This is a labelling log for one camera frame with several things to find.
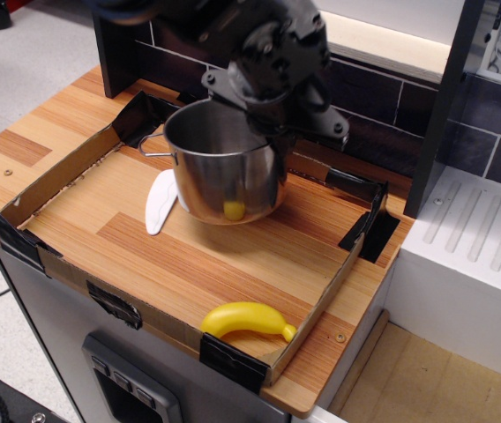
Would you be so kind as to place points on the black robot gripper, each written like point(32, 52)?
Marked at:
point(276, 51)

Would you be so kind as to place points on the stainless steel pot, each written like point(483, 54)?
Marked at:
point(223, 167)

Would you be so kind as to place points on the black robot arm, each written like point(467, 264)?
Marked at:
point(186, 19)

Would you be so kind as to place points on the yellow toy banana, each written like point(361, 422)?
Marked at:
point(244, 315)

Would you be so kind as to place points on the white toy sink drainboard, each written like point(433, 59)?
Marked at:
point(446, 283)

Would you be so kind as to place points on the grey oven control panel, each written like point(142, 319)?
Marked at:
point(129, 393)

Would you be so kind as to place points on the yellow handled toy knife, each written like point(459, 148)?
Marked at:
point(160, 200)

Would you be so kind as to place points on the dark grey right post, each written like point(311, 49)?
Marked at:
point(424, 176)

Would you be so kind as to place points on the dark grey post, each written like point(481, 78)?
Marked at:
point(424, 176)
point(118, 53)

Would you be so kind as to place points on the dark grey left post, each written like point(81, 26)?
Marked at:
point(118, 53)

